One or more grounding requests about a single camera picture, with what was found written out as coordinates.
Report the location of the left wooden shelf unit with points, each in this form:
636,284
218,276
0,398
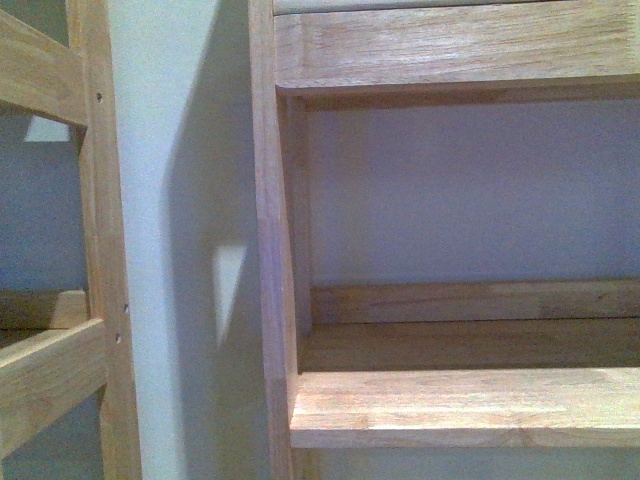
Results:
68,398

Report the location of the wooden shelf unit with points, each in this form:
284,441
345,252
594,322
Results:
68,398
447,196

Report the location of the right wooden shelf unit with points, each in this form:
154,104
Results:
447,196

